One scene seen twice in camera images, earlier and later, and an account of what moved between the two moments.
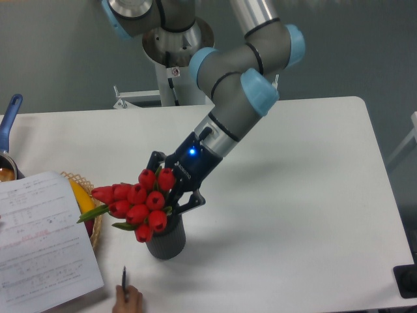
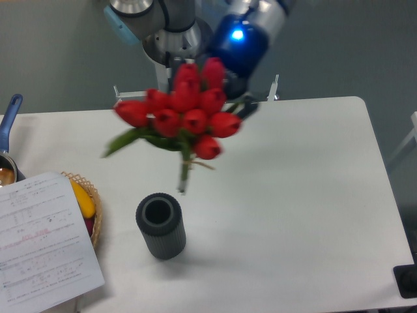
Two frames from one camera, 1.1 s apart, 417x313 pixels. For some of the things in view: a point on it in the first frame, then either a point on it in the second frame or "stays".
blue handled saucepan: x=8 y=172 stays
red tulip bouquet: x=141 y=206 → x=190 y=119
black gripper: x=192 y=163 → x=241 y=45
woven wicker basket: x=96 y=229 stays
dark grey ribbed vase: x=169 y=244 stays
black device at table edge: x=406 y=277 stays
